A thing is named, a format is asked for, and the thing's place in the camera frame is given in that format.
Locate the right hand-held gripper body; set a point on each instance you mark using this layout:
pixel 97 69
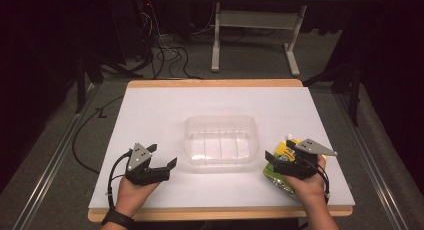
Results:
pixel 298 163

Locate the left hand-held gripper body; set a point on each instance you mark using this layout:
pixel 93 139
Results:
pixel 143 171

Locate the yellow green spout pouch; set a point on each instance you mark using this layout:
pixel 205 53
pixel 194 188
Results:
pixel 283 153

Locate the person's right hand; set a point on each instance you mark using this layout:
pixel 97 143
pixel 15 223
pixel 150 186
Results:
pixel 308 186

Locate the person's left hand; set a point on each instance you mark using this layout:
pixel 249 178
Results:
pixel 133 195

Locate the clear plastic container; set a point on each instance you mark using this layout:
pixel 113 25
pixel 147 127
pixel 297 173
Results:
pixel 221 141

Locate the black wristwatch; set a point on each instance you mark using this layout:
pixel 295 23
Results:
pixel 117 218

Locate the white table mat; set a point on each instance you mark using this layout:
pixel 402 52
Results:
pixel 213 100

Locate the black metal stand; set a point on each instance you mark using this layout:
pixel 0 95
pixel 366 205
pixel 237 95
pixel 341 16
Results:
pixel 354 93
pixel 80 83

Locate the metal floor rail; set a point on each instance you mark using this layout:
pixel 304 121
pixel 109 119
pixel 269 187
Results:
pixel 366 156
pixel 56 156

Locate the white metal desk frame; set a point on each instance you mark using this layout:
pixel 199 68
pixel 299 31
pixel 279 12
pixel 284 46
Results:
pixel 256 19

